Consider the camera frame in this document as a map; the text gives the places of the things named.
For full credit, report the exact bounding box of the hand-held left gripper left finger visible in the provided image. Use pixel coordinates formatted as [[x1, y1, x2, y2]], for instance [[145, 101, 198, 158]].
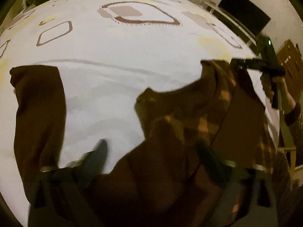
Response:
[[28, 139, 109, 227]]

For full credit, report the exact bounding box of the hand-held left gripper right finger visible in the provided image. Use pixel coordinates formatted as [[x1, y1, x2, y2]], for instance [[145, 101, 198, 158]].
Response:
[[195, 142, 273, 209]]

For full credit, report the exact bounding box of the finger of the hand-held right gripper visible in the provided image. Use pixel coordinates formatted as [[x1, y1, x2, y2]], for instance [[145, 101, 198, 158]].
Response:
[[230, 58, 248, 70]]

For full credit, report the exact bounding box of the brown garment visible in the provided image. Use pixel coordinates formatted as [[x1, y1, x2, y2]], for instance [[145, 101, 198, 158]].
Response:
[[9, 60, 292, 227]]

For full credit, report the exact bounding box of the person's right forearm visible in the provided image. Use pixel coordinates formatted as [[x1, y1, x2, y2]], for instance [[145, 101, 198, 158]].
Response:
[[276, 77, 303, 126]]

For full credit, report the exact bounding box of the person's right hand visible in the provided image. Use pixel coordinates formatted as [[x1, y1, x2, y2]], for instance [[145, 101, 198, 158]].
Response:
[[260, 72, 275, 100]]

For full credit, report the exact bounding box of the pale wooden stand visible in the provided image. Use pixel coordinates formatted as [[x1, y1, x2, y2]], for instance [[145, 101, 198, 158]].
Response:
[[277, 80, 297, 180]]

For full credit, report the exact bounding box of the white patterned bedsheet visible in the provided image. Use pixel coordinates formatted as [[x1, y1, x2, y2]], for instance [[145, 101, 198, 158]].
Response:
[[0, 0, 281, 226]]

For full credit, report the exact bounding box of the black wall screen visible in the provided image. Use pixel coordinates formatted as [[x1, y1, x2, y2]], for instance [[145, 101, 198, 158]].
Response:
[[218, 0, 271, 38]]

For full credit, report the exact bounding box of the white bed frame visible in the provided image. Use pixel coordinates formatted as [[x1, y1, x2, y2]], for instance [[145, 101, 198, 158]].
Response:
[[157, 0, 258, 46]]

